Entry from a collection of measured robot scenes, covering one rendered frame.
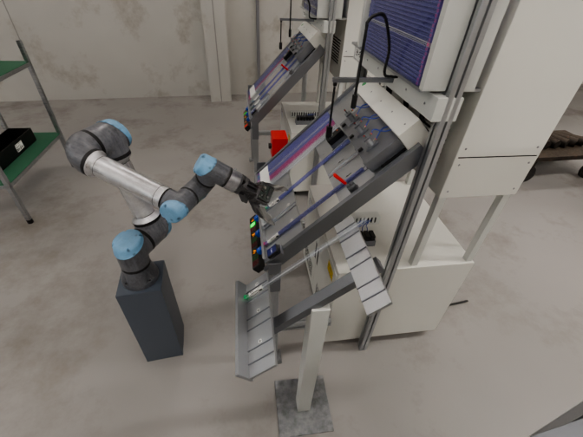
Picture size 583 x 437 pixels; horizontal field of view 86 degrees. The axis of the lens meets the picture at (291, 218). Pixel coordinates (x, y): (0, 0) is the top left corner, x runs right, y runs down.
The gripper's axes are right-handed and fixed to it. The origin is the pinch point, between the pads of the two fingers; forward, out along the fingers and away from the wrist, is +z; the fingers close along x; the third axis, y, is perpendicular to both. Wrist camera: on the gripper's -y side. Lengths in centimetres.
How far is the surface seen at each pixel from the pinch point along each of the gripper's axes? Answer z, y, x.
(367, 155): 10.7, 26.8, 23.6
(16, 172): -117, -200, -16
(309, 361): 31, 7, -50
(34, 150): -121, -227, 8
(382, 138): 12.0, 29.9, 30.6
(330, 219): 13.7, 14.5, 0.9
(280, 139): 16, -68, 59
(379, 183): 17.5, 29.2, 16.0
